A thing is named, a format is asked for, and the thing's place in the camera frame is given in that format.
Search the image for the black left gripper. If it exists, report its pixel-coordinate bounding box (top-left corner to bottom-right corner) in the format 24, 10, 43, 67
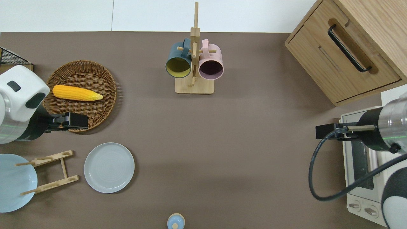
14, 104, 89, 142

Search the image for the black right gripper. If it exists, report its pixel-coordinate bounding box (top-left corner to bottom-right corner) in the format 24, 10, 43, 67
316, 108, 387, 152

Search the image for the gray round plate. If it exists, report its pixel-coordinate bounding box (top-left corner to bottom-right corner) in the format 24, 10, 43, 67
84, 142, 135, 193

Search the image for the wooden plate rack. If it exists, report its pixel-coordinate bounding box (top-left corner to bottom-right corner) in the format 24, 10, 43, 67
16, 150, 79, 195

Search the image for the light blue plate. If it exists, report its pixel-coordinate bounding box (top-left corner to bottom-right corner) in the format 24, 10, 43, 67
0, 154, 38, 213

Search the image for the brown wicker basket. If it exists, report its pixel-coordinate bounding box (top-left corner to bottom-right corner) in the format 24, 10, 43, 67
43, 60, 117, 133

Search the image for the yellow corn cob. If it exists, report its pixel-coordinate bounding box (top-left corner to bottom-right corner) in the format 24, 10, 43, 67
52, 85, 103, 101

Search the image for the white toaster oven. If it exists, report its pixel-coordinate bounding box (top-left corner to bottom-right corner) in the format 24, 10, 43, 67
339, 107, 407, 228

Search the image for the wooden cabinet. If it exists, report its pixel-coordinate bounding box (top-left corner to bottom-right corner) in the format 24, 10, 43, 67
285, 0, 407, 107

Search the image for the dark teal mug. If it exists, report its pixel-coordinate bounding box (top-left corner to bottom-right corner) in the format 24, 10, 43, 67
165, 38, 192, 79

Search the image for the wooden mug tree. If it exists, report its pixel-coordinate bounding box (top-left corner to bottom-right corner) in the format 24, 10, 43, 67
175, 2, 215, 94

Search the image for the pink mug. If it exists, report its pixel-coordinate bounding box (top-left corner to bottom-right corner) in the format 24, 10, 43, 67
198, 39, 224, 80

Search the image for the blue service bell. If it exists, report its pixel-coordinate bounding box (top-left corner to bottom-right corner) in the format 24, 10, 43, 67
167, 213, 185, 229

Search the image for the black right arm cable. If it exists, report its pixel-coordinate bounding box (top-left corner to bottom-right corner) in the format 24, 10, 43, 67
308, 127, 407, 201

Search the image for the black cabinet handle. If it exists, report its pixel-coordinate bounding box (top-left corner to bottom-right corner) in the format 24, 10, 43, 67
328, 24, 372, 73

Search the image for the wire and wood shelf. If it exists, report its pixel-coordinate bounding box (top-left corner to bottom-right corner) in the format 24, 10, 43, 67
0, 47, 34, 73

